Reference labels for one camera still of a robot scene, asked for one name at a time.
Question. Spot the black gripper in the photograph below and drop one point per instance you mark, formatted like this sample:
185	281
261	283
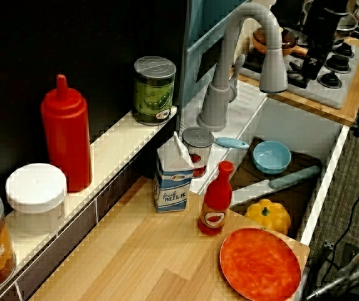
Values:
318	53

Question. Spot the light blue bowl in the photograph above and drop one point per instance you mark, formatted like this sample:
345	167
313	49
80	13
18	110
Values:
271	156

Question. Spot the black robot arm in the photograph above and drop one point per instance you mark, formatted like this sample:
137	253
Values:
326	22

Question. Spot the black stove knob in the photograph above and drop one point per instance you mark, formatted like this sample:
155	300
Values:
345	50
338	63
331	80

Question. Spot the grey toy stove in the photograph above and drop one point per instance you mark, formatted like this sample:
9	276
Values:
326	91

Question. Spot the orange toy pot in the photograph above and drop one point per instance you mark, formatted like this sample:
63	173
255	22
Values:
289	44

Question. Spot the toy stove top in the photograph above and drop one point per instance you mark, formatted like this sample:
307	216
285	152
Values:
354	94

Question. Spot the silver metal strainer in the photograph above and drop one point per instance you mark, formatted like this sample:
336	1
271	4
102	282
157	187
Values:
350	25

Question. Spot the white toy sink unit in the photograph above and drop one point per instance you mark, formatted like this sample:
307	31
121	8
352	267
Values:
292	125

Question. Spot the grey toy faucet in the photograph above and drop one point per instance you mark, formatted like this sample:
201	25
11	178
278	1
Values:
216	94

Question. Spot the blue toy cabinet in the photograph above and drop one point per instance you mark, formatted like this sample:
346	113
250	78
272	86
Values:
198	37

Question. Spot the tomato can grey lid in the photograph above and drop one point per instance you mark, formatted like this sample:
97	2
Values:
198	150

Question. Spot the yellow toy bell pepper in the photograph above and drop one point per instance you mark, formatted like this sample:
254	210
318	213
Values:
270	216

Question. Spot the green peas can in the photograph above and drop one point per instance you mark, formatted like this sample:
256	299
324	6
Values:
154	94

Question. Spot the red hot sauce bottle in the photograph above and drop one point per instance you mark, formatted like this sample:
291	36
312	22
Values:
216	203

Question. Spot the blue white milk carton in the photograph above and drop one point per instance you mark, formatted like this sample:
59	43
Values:
173	185

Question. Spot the orange round plate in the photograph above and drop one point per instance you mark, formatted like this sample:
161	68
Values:
259	263

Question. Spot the silver metal stand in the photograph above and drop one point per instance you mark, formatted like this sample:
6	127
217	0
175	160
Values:
351	269

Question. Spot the cream wooden ledge shelf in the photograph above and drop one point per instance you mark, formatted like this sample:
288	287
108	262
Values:
113	150

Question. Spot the red ketchup squeeze bottle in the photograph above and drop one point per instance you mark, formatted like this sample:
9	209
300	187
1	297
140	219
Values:
68	131

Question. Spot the white lidded plastic jar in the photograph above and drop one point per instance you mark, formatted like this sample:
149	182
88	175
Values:
36	194

